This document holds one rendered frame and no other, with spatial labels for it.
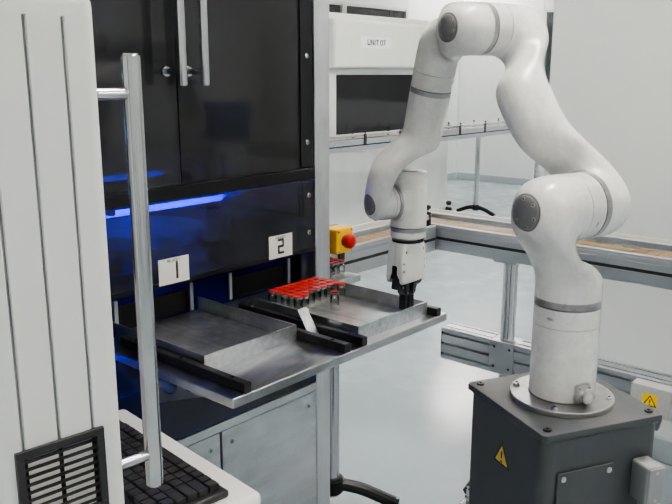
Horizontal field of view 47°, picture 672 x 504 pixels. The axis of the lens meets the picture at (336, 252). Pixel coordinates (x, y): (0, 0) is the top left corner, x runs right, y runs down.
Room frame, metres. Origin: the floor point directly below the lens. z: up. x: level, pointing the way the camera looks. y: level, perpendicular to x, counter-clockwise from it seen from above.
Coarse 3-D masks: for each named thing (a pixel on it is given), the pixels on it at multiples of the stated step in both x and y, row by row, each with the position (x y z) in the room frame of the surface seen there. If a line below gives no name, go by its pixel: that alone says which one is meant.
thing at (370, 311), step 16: (352, 288) 1.97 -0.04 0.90; (368, 288) 1.93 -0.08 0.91; (256, 304) 1.84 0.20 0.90; (272, 304) 1.80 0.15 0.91; (352, 304) 1.90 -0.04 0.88; (368, 304) 1.90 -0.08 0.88; (384, 304) 1.90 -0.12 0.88; (416, 304) 1.83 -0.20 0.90; (320, 320) 1.70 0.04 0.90; (336, 320) 1.67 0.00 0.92; (352, 320) 1.77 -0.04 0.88; (368, 320) 1.77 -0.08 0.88; (384, 320) 1.69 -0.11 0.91; (400, 320) 1.74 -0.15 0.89; (368, 336) 1.65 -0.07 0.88
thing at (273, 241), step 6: (282, 234) 1.97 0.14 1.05; (288, 234) 1.99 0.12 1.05; (270, 240) 1.94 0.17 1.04; (276, 240) 1.95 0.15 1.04; (288, 240) 1.99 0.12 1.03; (270, 246) 1.94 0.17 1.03; (276, 246) 1.95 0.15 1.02; (288, 246) 1.99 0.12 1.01; (270, 252) 1.94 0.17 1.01; (276, 252) 1.95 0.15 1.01; (288, 252) 1.99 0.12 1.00; (270, 258) 1.94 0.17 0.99
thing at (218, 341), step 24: (192, 312) 1.83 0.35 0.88; (216, 312) 1.81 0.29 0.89; (240, 312) 1.75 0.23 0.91; (120, 336) 1.63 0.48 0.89; (168, 336) 1.65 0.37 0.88; (192, 336) 1.65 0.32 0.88; (216, 336) 1.65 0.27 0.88; (240, 336) 1.65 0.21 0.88; (264, 336) 1.56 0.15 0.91; (288, 336) 1.62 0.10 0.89; (216, 360) 1.46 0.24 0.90
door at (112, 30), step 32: (96, 0) 1.61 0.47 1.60; (128, 0) 1.66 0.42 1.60; (160, 0) 1.72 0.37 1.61; (96, 32) 1.60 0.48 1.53; (128, 32) 1.66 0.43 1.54; (160, 32) 1.72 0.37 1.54; (96, 64) 1.60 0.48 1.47; (160, 64) 1.72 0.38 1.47; (160, 96) 1.71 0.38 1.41; (160, 128) 1.71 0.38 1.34; (160, 160) 1.71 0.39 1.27
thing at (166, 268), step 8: (184, 256) 1.73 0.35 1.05; (160, 264) 1.68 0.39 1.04; (168, 264) 1.70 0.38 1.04; (184, 264) 1.73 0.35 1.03; (160, 272) 1.68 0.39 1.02; (168, 272) 1.70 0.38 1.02; (184, 272) 1.73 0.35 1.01; (160, 280) 1.68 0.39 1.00; (168, 280) 1.70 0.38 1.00; (176, 280) 1.71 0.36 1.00; (184, 280) 1.73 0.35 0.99
